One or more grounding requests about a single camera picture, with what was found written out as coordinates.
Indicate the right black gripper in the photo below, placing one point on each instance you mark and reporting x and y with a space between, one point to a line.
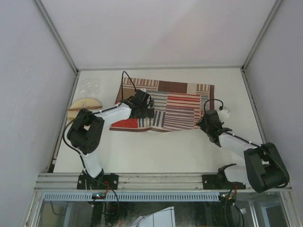
201 123

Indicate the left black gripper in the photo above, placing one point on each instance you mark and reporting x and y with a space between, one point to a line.
148 113

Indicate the patchwork striped placemat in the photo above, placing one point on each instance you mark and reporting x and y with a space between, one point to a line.
177 106

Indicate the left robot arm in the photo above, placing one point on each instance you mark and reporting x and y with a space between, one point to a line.
84 132

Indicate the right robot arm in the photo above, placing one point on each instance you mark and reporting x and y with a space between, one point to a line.
263 169

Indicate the brown wooden knife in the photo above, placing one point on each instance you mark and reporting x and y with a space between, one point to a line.
88 107

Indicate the clear glass cup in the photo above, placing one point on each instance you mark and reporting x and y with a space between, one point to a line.
90 88

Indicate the round wooden plate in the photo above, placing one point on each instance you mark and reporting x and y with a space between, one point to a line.
88 103

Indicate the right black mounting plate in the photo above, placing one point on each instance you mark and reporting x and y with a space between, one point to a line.
210 182

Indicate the black mounting plate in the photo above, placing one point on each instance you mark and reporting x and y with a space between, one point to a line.
210 182
101 182

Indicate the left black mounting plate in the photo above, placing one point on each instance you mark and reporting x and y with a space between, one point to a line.
101 182

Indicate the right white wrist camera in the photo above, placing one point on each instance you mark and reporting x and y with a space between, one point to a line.
223 114

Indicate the aluminium front rail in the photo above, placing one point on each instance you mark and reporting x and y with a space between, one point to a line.
67 182

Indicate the perforated blue cable tray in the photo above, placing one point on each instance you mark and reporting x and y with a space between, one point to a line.
132 196

